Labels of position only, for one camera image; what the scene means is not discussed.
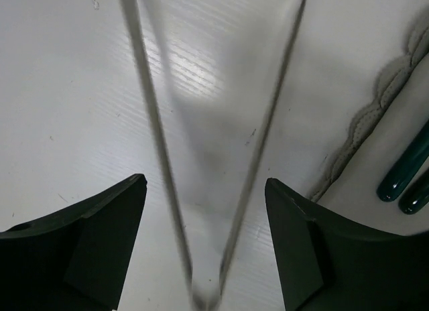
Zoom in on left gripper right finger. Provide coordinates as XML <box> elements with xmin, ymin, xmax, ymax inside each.
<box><xmin>265</xmin><ymin>178</ymin><xmax>428</xmax><ymax>310</ymax></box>

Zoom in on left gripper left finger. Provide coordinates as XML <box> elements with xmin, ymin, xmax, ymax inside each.
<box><xmin>1</xmin><ymin>174</ymin><xmax>147</xmax><ymax>310</ymax></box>

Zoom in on metal tongs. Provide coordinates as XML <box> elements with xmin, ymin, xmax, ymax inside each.
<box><xmin>119</xmin><ymin>0</ymin><xmax>307</xmax><ymax>310</ymax></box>

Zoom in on grey placemat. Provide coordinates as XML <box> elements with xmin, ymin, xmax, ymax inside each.
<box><xmin>310</xmin><ymin>9</ymin><xmax>428</xmax><ymax>235</ymax></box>

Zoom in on gold spoon green handle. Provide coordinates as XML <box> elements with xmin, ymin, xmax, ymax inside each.
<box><xmin>376</xmin><ymin>121</ymin><xmax>428</xmax><ymax>202</ymax></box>

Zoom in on gold fork green handle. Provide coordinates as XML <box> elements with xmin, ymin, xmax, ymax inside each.
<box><xmin>398</xmin><ymin>182</ymin><xmax>428</xmax><ymax>214</ymax></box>

